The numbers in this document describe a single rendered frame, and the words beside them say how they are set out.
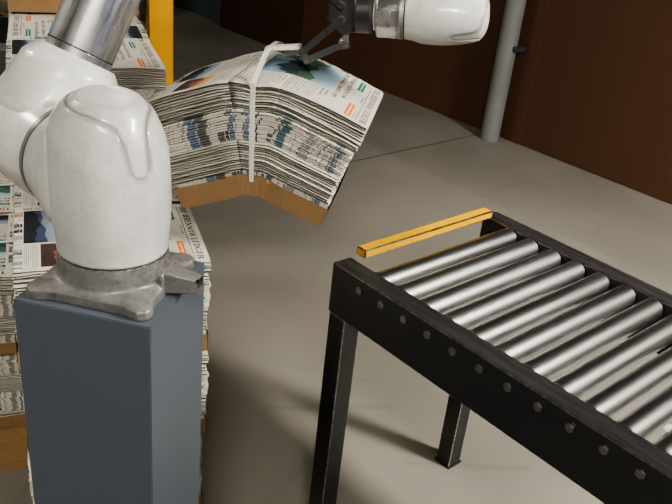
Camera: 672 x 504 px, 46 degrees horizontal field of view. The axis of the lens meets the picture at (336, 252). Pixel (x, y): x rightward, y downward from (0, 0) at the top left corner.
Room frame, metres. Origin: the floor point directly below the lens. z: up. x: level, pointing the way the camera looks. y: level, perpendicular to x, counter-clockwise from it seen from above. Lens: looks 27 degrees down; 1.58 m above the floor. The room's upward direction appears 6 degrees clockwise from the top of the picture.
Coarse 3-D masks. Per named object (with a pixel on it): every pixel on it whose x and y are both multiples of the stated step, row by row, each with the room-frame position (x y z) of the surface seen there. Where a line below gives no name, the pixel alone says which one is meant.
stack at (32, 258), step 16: (16, 192) 1.60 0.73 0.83; (16, 208) 1.53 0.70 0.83; (32, 208) 1.53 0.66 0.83; (176, 208) 1.62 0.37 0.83; (16, 224) 1.45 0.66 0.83; (32, 224) 1.45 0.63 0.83; (48, 224) 1.46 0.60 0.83; (176, 224) 1.53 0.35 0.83; (192, 224) 1.54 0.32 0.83; (16, 240) 1.38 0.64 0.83; (32, 240) 1.39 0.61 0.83; (48, 240) 1.39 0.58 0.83; (176, 240) 1.46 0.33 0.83; (192, 240) 1.47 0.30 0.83; (16, 256) 1.32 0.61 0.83; (32, 256) 1.32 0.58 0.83; (48, 256) 1.33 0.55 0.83; (208, 256) 1.41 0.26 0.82; (16, 272) 1.26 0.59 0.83; (32, 272) 1.27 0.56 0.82; (208, 272) 1.40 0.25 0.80; (16, 288) 1.26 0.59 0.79; (208, 288) 1.40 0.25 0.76; (208, 304) 1.39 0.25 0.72; (32, 496) 1.26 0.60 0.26
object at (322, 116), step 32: (320, 64) 1.66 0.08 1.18; (288, 96) 1.42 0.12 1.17; (320, 96) 1.45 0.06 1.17; (352, 96) 1.54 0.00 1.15; (288, 128) 1.42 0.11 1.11; (320, 128) 1.41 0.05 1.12; (352, 128) 1.40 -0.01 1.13; (288, 160) 1.41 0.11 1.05; (320, 160) 1.41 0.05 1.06; (320, 192) 1.40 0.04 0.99
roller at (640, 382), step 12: (660, 360) 1.24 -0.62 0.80; (636, 372) 1.20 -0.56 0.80; (648, 372) 1.20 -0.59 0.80; (660, 372) 1.21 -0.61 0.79; (612, 384) 1.15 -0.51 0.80; (624, 384) 1.15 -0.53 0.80; (636, 384) 1.16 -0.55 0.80; (648, 384) 1.18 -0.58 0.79; (660, 384) 1.20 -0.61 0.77; (600, 396) 1.11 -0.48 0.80; (612, 396) 1.11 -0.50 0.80; (624, 396) 1.13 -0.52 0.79; (636, 396) 1.14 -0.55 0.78; (600, 408) 1.08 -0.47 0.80; (612, 408) 1.09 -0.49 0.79; (624, 408) 1.12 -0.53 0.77
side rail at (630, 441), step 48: (336, 288) 1.48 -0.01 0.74; (384, 288) 1.40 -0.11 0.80; (384, 336) 1.36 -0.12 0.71; (432, 336) 1.27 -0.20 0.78; (480, 384) 1.18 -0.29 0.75; (528, 384) 1.12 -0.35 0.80; (528, 432) 1.10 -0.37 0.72; (576, 432) 1.04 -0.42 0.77; (624, 432) 1.02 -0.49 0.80; (576, 480) 1.02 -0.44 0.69; (624, 480) 0.97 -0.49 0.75
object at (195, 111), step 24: (192, 72) 1.67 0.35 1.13; (216, 72) 1.57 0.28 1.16; (168, 96) 1.45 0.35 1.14; (192, 96) 1.45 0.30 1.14; (216, 96) 1.44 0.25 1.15; (168, 120) 1.45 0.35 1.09; (192, 120) 1.44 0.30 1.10; (216, 120) 1.43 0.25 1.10; (168, 144) 1.45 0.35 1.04; (192, 144) 1.44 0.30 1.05; (216, 144) 1.43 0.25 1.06; (192, 168) 1.43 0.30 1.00; (216, 168) 1.43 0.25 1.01; (240, 168) 1.42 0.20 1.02
